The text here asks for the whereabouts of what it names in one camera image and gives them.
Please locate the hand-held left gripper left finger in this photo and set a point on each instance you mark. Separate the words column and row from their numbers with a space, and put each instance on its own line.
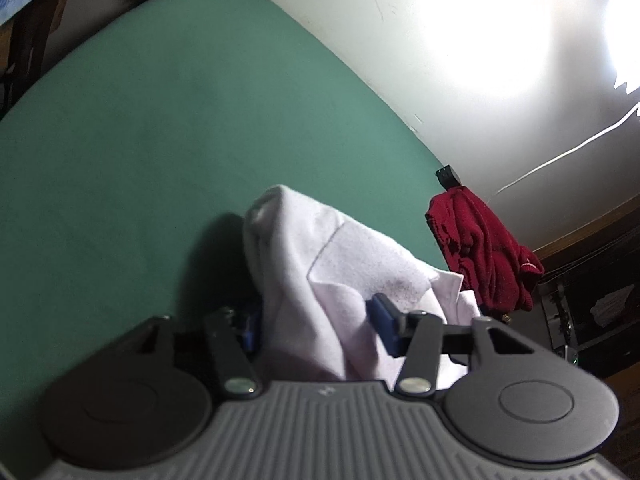
column 250, row 332

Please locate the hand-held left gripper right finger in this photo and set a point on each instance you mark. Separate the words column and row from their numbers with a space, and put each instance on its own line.
column 385, row 320

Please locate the white shirt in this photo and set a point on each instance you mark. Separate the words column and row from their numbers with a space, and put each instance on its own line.
column 325, row 270

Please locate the dark red garment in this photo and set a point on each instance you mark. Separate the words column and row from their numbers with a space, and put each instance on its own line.
column 480, row 245

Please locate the black power adapter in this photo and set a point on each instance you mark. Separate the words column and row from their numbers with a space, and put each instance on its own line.
column 448, row 176

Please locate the green table cover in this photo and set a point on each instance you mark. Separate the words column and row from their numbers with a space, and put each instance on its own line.
column 150, row 135

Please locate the bright lamp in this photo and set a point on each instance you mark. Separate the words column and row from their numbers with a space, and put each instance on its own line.
column 625, row 30

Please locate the wooden furniture frame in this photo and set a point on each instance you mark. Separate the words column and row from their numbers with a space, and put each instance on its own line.
column 30, row 35

